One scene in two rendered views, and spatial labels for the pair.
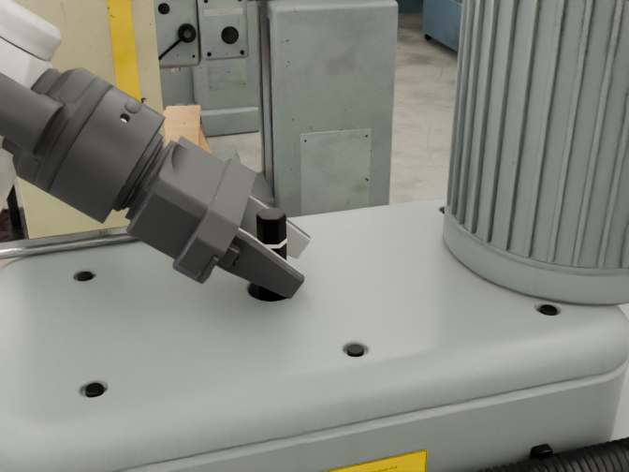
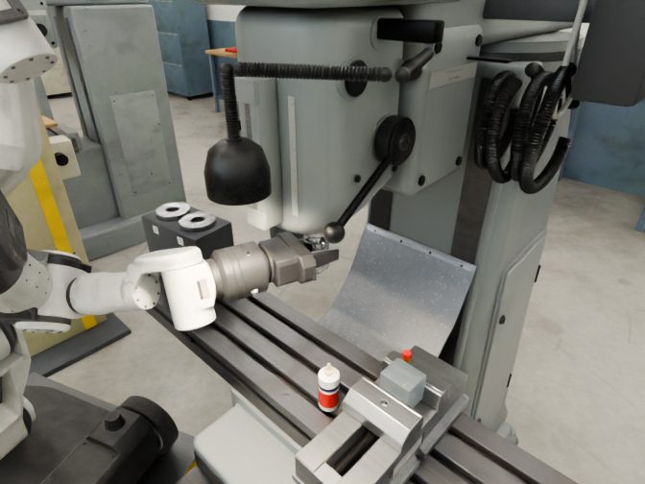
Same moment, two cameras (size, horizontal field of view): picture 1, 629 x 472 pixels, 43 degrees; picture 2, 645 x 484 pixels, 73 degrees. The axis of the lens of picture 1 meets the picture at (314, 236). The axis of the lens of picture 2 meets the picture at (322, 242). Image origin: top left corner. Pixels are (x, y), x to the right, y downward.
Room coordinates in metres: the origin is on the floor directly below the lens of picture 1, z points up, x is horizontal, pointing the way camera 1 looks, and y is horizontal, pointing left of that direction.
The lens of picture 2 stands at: (-0.06, 0.37, 1.65)
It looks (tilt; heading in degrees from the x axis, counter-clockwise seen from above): 30 degrees down; 329
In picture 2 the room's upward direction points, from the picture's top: straight up
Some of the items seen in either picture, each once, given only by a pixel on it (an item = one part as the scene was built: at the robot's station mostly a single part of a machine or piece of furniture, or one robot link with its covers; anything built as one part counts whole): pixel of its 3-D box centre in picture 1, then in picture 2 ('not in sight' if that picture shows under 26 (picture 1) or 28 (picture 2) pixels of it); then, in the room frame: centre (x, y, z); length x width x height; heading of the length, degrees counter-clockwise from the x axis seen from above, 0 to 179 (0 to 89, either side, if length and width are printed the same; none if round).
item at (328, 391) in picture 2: not in sight; (328, 384); (0.43, 0.06, 1.00); 0.04 x 0.04 x 0.11
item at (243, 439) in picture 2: not in sight; (317, 413); (0.52, 0.03, 0.80); 0.50 x 0.35 x 0.12; 106
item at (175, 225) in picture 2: not in sight; (190, 247); (1.00, 0.15, 1.04); 0.22 x 0.12 x 0.20; 23
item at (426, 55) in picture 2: not in sight; (417, 62); (0.31, 0.03, 1.58); 0.17 x 0.01 x 0.01; 129
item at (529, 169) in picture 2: not in sight; (510, 125); (0.41, -0.28, 1.45); 0.18 x 0.16 x 0.21; 106
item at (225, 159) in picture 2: not in sight; (236, 165); (0.38, 0.21, 1.48); 0.07 x 0.07 x 0.06
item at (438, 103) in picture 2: not in sight; (390, 102); (0.57, -0.16, 1.47); 0.24 x 0.19 x 0.26; 16
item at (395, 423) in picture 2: not in sight; (381, 412); (0.31, 0.03, 1.03); 0.12 x 0.06 x 0.04; 15
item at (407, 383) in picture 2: not in sight; (401, 385); (0.32, -0.03, 1.05); 0.06 x 0.05 x 0.06; 15
